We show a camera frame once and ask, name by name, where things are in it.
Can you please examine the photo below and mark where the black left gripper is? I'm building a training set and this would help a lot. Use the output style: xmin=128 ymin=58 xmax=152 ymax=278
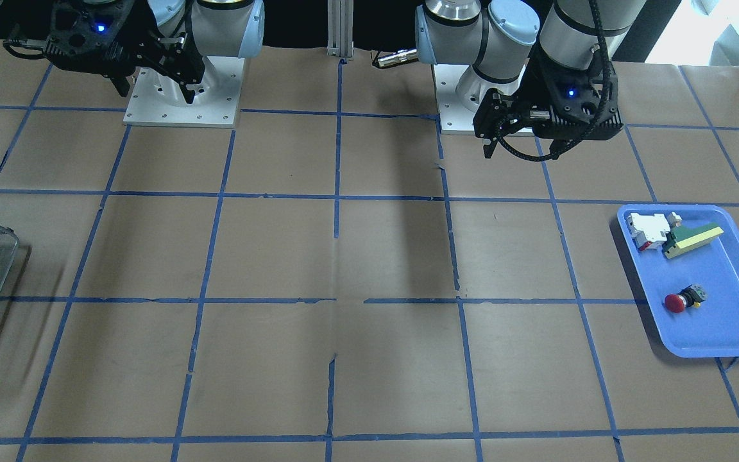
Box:
xmin=474 ymin=61 xmax=624 ymax=160

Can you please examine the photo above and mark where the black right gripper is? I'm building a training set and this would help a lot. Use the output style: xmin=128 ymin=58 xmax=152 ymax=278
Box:
xmin=43 ymin=1 xmax=205 ymax=103

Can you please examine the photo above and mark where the red emergency stop button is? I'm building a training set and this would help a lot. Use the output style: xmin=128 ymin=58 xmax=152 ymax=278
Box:
xmin=663 ymin=284 xmax=708 ymax=313

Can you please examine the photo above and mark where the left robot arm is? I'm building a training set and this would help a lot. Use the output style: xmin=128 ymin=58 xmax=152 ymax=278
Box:
xmin=414 ymin=1 xmax=645 ymax=162

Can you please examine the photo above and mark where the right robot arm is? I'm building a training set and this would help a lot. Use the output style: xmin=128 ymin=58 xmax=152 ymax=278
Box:
xmin=40 ymin=1 xmax=265 ymax=103

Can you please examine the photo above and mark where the white circuit breaker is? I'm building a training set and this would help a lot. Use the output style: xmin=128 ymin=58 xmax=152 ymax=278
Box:
xmin=625 ymin=213 xmax=672 ymax=252

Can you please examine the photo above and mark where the green yellow terminal block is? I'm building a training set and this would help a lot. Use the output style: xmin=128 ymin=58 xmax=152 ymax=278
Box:
xmin=662 ymin=212 xmax=724 ymax=259

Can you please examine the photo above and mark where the blue plastic tray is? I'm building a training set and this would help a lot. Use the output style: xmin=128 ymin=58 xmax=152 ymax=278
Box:
xmin=616 ymin=203 xmax=739 ymax=359

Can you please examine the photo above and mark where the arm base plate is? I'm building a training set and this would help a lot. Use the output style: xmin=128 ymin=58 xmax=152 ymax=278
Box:
xmin=123 ymin=56 xmax=248 ymax=128
xmin=432 ymin=59 xmax=542 ymax=137

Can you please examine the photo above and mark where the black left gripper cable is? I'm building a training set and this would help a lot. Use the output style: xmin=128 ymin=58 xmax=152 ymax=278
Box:
xmin=497 ymin=0 xmax=614 ymax=161

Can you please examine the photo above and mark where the metal cable connector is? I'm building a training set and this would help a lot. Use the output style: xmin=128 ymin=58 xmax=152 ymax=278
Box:
xmin=371 ymin=49 xmax=419 ymax=69

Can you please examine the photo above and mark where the aluminium frame post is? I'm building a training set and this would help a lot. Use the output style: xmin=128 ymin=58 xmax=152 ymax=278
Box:
xmin=327 ymin=0 xmax=354 ymax=60

